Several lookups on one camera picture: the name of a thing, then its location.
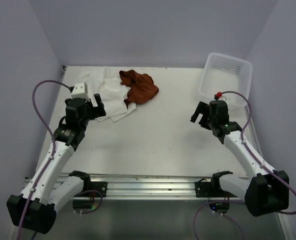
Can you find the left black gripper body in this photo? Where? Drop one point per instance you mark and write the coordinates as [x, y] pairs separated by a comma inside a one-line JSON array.
[[89, 107]]

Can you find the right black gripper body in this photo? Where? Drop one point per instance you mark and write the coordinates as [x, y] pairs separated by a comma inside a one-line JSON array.
[[210, 121]]

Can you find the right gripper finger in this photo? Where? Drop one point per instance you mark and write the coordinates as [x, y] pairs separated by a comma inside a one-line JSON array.
[[204, 121], [201, 109]]

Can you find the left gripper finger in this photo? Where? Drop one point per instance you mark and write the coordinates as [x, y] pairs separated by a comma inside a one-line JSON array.
[[98, 101], [97, 114]]

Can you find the white towel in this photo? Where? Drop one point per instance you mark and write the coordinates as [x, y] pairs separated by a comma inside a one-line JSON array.
[[107, 82]]

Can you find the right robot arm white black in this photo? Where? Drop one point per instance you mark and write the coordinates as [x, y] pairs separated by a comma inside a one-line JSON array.
[[265, 191]]

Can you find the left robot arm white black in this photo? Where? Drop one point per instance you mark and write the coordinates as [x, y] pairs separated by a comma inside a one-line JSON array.
[[38, 204]]

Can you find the white plastic basket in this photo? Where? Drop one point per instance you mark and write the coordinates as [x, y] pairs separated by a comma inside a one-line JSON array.
[[226, 73]]

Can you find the brown towel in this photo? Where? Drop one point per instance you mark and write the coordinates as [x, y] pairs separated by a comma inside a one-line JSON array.
[[142, 87]]

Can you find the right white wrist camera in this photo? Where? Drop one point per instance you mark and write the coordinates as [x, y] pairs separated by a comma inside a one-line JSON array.
[[222, 96]]

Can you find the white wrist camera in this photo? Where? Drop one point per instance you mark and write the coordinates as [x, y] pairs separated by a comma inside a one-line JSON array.
[[80, 90], [222, 96]]

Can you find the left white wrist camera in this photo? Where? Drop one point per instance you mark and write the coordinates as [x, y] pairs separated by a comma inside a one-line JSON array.
[[80, 90]]

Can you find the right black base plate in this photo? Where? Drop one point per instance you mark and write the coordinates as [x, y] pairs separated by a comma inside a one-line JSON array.
[[204, 189]]

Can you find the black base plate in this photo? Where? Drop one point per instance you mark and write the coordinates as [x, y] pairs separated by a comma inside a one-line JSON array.
[[100, 186], [204, 189]]

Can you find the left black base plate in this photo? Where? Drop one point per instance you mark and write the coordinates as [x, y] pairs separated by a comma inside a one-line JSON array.
[[100, 186]]

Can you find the aluminium mounting rail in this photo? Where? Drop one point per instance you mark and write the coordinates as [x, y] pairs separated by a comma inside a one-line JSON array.
[[120, 187]]

